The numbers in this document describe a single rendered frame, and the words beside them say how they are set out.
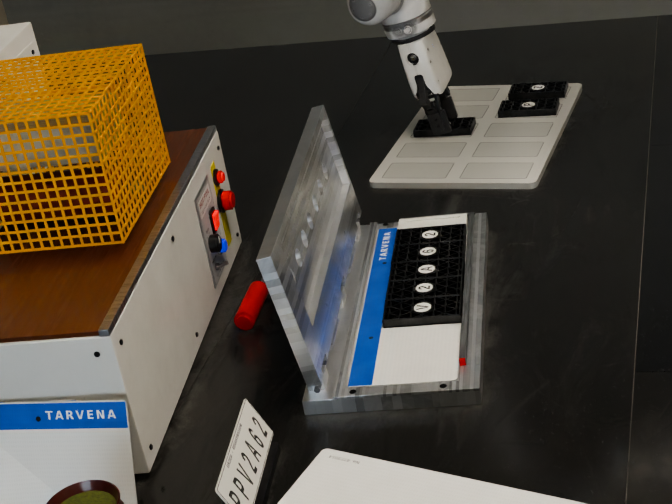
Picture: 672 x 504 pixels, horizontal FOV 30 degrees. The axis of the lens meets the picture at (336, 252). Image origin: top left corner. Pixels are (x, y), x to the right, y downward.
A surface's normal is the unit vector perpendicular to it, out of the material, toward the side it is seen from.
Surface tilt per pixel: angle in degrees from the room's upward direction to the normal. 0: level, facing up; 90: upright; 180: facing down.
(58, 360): 90
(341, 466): 0
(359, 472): 0
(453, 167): 0
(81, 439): 69
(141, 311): 90
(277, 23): 90
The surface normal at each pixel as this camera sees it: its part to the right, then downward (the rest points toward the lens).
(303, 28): -0.24, 0.48
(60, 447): -0.23, 0.14
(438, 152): -0.16, -0.87
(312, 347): 0.94, -0.22
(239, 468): 0.82, -0.44
